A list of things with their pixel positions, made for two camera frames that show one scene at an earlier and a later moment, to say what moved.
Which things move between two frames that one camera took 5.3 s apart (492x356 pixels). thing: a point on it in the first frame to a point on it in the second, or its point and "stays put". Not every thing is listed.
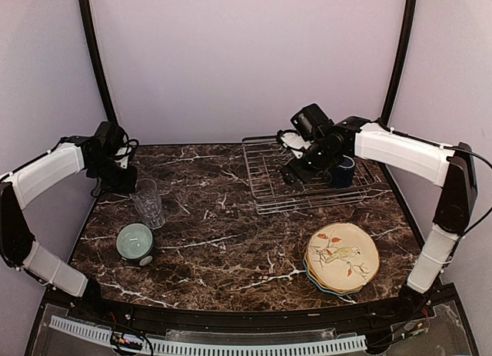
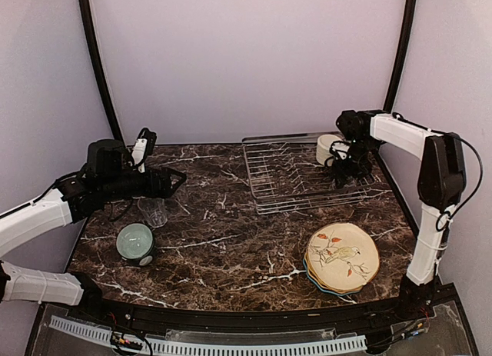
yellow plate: [324, 285] stays put
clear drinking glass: [147, 201] stays put
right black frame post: [407, 28] stays put
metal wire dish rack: [265, 159] stays put
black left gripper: [127, 187] to [164, 175]
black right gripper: [304, 174] to [342, 171]
